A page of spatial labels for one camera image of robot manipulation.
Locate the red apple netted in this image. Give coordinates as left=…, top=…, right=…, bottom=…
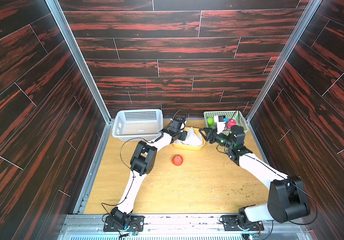
left=172, top=155, right=183, bottom=166
left=226, top=119, right=237, bottom=130

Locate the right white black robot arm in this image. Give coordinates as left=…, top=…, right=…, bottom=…
left=199, top=126, right=311, bottom=230

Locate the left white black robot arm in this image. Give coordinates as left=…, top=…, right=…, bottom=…
left=109, top=117, right=187, bottom=230

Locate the yellow plastic tub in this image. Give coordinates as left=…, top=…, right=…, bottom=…
left=172, top=127, right=206, bottom=151

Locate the green plastic mesh basket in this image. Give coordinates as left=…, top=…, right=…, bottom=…
left=203, top=111, right=249, bottom=135

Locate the white plastic mesh basket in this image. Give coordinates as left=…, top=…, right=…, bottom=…
left=112, top=109, right=164, bottom=142

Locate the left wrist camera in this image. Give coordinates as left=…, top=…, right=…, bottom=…
left=174, top=118, right=186, bottom=130

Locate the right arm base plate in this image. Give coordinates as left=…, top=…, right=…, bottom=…
left=219, top=214, right=264, bottom=232

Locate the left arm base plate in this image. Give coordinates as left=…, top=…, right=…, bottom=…
left=103, top=215, right=145, bottom=233

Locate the front aluminium rail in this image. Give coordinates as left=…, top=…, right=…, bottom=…
left=58, top=214, right=314, bottom=240

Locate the left aluminium frame post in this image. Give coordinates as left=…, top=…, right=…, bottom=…
left=45, top=0, right=112, bottom=124

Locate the aluminium frame post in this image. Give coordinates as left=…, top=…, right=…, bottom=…
left=45, top=0, right=112, bottom=124
left=246, top=0, right=322, bottom=124

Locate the right aluminium frame post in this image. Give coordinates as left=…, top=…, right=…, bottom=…
left=246, top=0, right=322, bottom=124

